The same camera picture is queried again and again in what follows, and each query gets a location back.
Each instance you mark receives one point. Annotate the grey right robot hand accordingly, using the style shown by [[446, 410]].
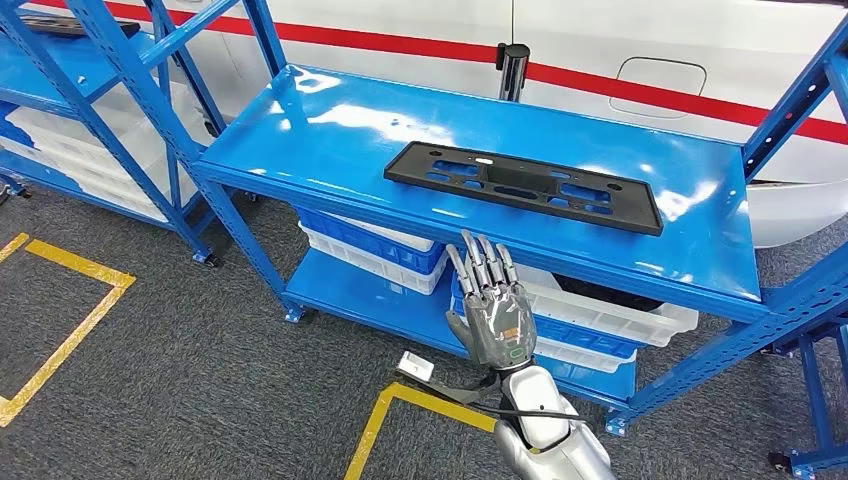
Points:
[[500, 324]]

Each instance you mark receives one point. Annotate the black plastic plate holder part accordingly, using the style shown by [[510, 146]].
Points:
[[79, 28], [636, 212]]

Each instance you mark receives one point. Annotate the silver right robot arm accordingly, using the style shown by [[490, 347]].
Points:
[[550, 450]]

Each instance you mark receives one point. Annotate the black plastic parts pile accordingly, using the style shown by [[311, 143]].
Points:
[[596, 291]]

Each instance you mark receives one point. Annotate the yellow floor tape square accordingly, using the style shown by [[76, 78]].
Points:
[[373, 430], [79, 264]]

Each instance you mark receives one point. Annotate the white vehicle with red stripe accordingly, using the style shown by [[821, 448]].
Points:
[[397, 20]]

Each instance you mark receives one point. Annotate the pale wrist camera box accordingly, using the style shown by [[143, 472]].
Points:
[[415, 366]]

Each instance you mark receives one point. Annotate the chrome stanchion post black cap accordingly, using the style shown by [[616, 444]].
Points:
[[512, 73]]

